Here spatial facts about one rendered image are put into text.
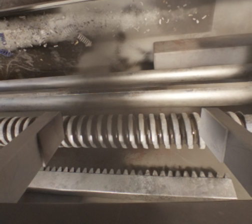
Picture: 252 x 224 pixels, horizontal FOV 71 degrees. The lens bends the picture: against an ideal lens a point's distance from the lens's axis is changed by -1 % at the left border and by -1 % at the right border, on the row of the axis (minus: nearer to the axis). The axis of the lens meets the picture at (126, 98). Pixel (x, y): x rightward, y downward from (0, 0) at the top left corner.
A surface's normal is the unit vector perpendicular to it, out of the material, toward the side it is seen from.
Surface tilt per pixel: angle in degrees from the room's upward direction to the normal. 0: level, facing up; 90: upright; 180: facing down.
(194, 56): 0
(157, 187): 90
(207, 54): 0
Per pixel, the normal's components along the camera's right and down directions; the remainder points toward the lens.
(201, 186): -0.15, -0.76
